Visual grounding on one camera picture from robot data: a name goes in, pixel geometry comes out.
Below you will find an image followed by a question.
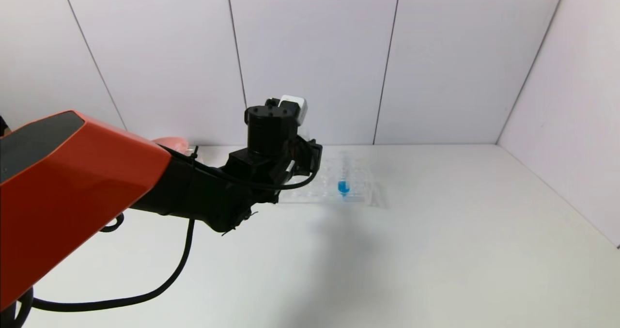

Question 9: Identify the test tube with blue pigment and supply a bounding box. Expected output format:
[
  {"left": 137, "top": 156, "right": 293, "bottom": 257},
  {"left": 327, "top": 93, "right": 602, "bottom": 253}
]
[{"left": 337, "top": 154, "right": 352, "bottom": 198}]

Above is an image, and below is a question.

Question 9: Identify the clear acrylic test tube rack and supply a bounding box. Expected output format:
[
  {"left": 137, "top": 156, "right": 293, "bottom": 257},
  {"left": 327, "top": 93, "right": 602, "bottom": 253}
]
[{"left": 279, "top": 156, "right": 388, "bottom": 208}]

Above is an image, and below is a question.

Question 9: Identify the pink plastic bowl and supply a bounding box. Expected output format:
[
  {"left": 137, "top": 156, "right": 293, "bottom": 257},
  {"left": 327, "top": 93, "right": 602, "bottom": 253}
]
[{"left": 152, "top": 137, "right": 190, "bottom": 155}]

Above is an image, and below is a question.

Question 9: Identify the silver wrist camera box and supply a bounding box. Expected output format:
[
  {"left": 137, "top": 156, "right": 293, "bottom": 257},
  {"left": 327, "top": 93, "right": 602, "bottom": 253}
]
[{"left": 280, "top": 94, "right": 309, "bottom": 126}]

